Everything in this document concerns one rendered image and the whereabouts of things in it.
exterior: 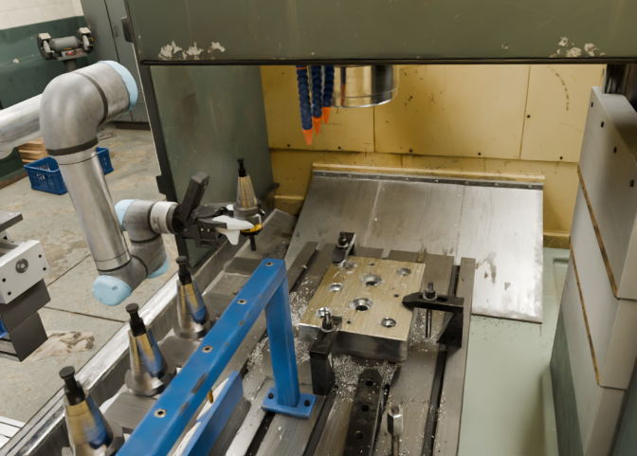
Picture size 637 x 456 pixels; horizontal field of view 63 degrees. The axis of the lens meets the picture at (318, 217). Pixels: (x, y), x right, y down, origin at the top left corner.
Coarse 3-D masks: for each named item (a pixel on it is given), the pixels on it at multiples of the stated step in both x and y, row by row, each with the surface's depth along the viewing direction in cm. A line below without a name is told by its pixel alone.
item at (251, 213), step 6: (258, 204) 113; (234, 210) 112; (240, 210) 110; (246, 210) 110; (252, 210) 111; (258, 210) 113; (234, 216) 113; (240, 216) 112; (246, 216) 111; (252, 216) 111; (258, 216) 112
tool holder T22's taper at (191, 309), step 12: (192, 276) 74; (180, 288) 72; (192, 288) 72; (180, 300) 73; (192, 300) 73; (180, 312) 73; (192, 312) 73; (204, 312) 74; (180, 324) 74; (192, 324) 74
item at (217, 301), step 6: (204, 294) 83; (210, 294) 83; (216, 294) 83; (222, 294) 83; (204, 300) 81; (210, 300) 81; (216, 300) 81; (222, 300) 81; (228, 300) 81; (210, 306) 80; (216, 306) 80; (222, 306) 80; (216, 312) 78; (222, 312) 78
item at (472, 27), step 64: (128, 0) 65; (192, 0) 62; (256, 0) 60; (320, 0) 57; (384, 0) 55; (448, 0) 54; (512, 0) 52; (576, 0) 50; (192, 64) 66; (256, 64) 64; (320, 64) 61; (384, 64) 59
